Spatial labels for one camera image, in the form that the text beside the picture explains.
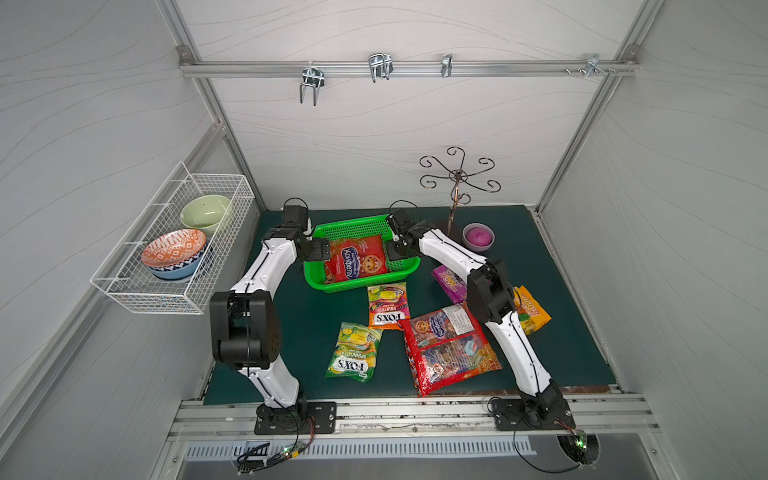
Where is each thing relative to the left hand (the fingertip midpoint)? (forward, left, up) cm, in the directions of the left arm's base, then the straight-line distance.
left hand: (312, 251), depth 91 cm
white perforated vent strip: (-49, -21, -14) cm, 55 cm away
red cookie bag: (+4, -12, -9) cm, 15 cm away
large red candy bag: (-25, -41, -10) cm, 49 cm away
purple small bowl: (+13, -55, -7) cm, 57 cm away
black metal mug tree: (+14, -44, +18) cm, 50 cm away
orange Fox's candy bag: (-12, -24, -11) cm, 29 cm away
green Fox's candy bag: (-27, -15, -11) cm, 33 cm away
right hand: (+8, -25, -8) cm, 28 cm away
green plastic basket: (0, +2, -13) cm, 13 cm away
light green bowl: (-4, +22, +21) cm, 31 cm away
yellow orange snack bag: (-16, -66, -8) cm, 68 cm away
